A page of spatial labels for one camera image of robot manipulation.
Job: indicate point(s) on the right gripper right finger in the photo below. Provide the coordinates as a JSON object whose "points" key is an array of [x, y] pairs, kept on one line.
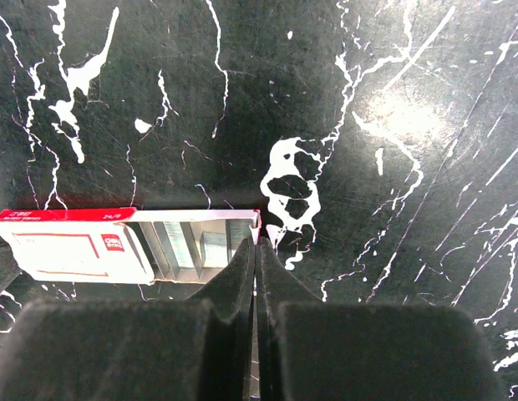
{"points": [[312, 350]]}

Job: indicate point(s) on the red white staple box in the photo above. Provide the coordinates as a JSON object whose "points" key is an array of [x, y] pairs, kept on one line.
{"points": [[77, 245]]}

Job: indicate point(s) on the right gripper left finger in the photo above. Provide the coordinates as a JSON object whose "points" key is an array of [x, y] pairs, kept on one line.
{"points": [[195, 349]]}

